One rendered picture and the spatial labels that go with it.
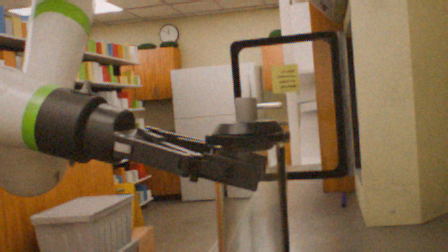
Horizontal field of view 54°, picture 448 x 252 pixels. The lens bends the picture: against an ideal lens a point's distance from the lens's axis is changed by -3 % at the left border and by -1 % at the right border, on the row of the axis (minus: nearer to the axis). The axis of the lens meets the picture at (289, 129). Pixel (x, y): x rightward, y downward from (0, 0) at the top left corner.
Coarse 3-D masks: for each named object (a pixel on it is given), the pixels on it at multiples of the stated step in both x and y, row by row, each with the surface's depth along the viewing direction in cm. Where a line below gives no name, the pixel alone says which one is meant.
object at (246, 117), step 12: (240, 108) 55; (252, 108) 55; (240, 120) 55; (252, 120) 55; (264, 120) 57; (216, 132) 53; (228, 132) 52; (240, 132) 52; (252, 132) 52; (264, 132) 52
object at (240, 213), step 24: (264, 144) 51; (264, 168) 52; (216, 192) 54; (240, 192) 52; (264, 192) 52; (216, 216) 55; (240, 216) 52; (264, 216) 52; (240, 240) 52; (264, 240) 53
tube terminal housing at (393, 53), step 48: (384, 0) 86; (432, 0) 91; (384, 48) 86; (432, 48) 91; (384, 96) 87; (432, 96) 91; (384, 144) 87; (432, 144) 91; (384, 192) 88; (432, 192) 91
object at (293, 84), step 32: (256, 64) 122; (288, 64) 120; (320, 64) 119; (256, 96) 123; (288, 96) 121; (320, 96) 119; (288, 128) 122; (320, 128) 120; (288, 160) 122; (320, 160) 121
